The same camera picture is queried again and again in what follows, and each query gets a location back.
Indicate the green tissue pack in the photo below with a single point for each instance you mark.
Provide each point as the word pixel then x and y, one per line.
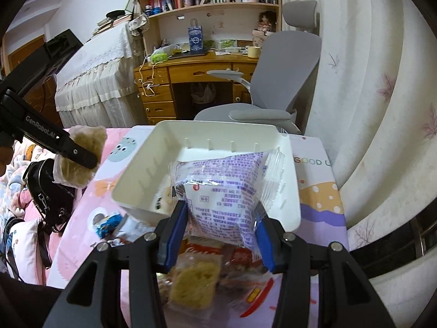
pixel 158 57

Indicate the yellow mug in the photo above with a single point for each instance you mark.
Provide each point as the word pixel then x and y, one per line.
pixel 253 52

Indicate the brown cake snack packet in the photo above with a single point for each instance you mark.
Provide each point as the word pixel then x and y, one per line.
pixel 88 136

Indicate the white floral curtain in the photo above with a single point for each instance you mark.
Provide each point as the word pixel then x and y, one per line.
pixel 358 92

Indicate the pale yellow cracker packet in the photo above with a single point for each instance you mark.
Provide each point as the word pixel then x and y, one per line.
pixel 194 280

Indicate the floral cloth bag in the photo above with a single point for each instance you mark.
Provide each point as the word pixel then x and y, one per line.
pixel 140 24

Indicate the blue paper gift bag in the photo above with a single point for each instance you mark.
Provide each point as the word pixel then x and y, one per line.
pixel 195 39

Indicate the pink printed bedding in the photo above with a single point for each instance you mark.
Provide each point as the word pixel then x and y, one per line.
pixel 20 232

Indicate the trash bin with bag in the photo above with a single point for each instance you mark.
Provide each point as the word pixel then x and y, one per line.
pixel 203 94

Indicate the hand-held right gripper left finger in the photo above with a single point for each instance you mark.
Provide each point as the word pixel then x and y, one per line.
pixel 172 242

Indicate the doll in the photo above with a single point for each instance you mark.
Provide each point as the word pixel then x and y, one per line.
pixel 264 20

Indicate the black handbag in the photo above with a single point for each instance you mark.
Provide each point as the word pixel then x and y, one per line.
pixel 44 191

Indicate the white purple print snack packet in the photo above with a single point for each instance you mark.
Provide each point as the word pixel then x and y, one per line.
pixel 218 194

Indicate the green white box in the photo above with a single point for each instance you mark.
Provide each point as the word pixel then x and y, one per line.
pixel 228 43

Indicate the blue wrapper snack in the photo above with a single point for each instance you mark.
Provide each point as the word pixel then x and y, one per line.
pixel 109 225

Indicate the grey office chair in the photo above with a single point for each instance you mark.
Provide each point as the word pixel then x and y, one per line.
pixel 283 75

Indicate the white lace cover cloth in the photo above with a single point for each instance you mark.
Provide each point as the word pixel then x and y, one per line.
pixel 99 68

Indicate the stack of books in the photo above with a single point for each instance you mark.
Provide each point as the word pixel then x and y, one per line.
pixel 105 24

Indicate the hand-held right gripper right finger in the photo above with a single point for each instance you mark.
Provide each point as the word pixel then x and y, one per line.
pixel 266 249

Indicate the wooden desk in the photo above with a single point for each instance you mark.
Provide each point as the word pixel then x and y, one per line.
pixel 191 71

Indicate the white plastic storage bin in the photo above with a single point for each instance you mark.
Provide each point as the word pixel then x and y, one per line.
pixel 205 136

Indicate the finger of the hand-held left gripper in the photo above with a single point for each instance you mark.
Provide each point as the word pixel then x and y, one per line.
pixel 80 153

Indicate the wooden bookshelf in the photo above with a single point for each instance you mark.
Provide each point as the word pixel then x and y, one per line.
pixel 218 24

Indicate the wooden door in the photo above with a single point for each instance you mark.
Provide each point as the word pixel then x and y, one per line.
pixel 24 54

